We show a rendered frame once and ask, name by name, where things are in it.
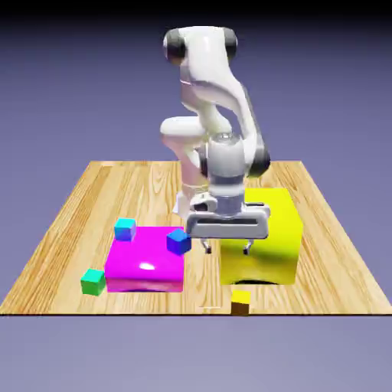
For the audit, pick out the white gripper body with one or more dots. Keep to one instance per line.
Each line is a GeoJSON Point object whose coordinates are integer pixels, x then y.
{"type": "Point", "coordinates": [226, 228]}

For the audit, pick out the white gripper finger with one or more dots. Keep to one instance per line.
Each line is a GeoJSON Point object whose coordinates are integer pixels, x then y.
{"type": "Point", "coordinates": [248, 247]}
{"type": "Point", "coordinates": [206, 245]}

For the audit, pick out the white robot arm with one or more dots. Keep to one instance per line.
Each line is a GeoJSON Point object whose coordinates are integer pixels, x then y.
{"type": "Point", "coordinates": [214, 92]}

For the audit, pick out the small blue cube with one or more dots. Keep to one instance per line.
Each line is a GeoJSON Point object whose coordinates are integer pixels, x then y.
{"type": "Point", "coordinates": [179, 242]}

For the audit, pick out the small yellow cube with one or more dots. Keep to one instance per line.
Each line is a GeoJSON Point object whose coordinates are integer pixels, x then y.
{"type": "Point", "coordinates": [240, 302]}

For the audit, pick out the small cyan cube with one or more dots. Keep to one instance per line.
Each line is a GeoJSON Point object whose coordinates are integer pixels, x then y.
{"type": "Point", "coordinates": [125, 229]}

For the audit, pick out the small green cube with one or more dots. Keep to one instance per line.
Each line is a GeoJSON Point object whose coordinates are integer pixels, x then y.
{"type": "Point", "coordinates": [93, 282]}

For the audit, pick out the large yellow box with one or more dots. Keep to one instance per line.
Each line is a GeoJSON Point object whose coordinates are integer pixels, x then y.
{"type": "Point", "coordinates": [275, 245]}

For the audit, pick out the large magenta box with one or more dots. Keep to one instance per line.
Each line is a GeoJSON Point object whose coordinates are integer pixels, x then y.
{"type": "Point", "coordinates": [144, 260]}

